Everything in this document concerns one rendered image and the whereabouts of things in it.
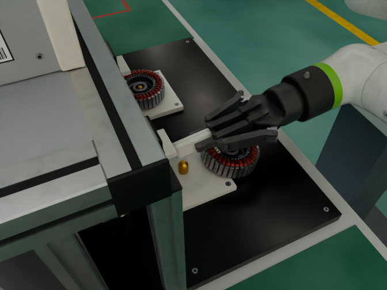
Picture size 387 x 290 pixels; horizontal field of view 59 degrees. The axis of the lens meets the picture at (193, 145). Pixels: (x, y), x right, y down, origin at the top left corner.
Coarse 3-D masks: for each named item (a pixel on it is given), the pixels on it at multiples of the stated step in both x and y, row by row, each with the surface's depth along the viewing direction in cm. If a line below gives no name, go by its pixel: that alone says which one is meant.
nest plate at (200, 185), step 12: (192, 156) 67; (192, 168) 65; (204, 168) 65; (180, 180) 63; (192, 180) 63; (204, 180) 63; (216, 180) 63; (228, 180) 63; (192, 192) 62; (204, 192) 62; (216, 192) 62; (228, 192) 63; (192, 204) 60
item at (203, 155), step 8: (200, 152) 66; (208, 152) 63; (216, 152) 63; (224, 152) 65; (232, 152) 65; (248, 152) 64; (256, 152) 64; (208, 160) 63; (216, 160) 62; (224, 160) 62; (232, 160) 62; (240, 160) 62; (248, 160) 62; (256, 160) 63; (216, 168) 62; (224, 168) 63; (232, 168) 61; (240, 168) 62; (248, 168) 63; (224, 176) 63; (232, 176) 63; (240, 176) 63
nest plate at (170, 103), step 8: (160, 72) 85; (168, 88) 81; (168, 96) 79; (176, 96) 79; (160, 104) 77; (168, 104) 77; (176, 104) 77; (144, 112) 76; (152, 112) 76; (160, 112) 76; (168, 112) 76
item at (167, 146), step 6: (150, 120) 54; (150, 126) 53; (156, 132) 52; (162, 132) 58; (162, 138) 57; (168, 138) 57; (162, 144) 52; (168, 144) 56; (168, 150) 55; (174, 150) 55; (168, 156) 55; (174, 156) 56
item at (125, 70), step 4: (108, 44) 69; (108, 48) 68; (112, 52) 67; (116, 56) 73; (120, 56) 73; (116, 60) 66; (120, 60) 72; (124, 60) 72; (120, 64) 71; (124, 64) 71; (120, 68) 70; (124, 68) 70; (128, 68) 70; (124, 72) 69; (128, 72) 70
